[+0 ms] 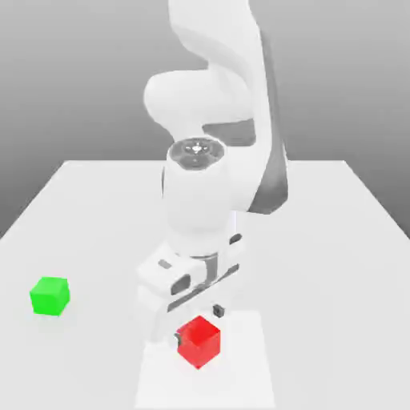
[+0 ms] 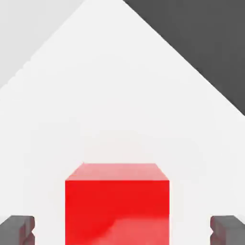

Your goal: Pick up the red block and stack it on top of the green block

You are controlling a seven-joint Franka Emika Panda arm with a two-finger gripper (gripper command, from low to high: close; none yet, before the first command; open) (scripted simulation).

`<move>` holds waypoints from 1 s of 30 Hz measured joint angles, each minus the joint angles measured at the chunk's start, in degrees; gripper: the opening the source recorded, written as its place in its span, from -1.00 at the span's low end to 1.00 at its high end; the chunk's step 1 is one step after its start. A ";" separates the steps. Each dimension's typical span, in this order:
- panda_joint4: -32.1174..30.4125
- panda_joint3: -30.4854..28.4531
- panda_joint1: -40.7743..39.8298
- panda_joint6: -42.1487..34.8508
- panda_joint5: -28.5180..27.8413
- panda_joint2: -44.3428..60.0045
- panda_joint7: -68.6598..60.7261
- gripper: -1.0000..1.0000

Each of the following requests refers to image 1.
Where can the small green cube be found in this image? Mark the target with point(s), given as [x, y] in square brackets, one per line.
[49, 296]

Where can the small red cube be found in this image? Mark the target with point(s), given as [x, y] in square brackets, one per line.
[198, 342]

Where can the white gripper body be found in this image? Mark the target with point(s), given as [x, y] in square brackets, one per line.
[205, 293]

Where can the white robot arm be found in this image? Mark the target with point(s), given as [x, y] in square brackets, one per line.
[198, 192]

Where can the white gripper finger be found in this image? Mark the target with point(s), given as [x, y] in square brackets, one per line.
[218, 310]
[177, 339]

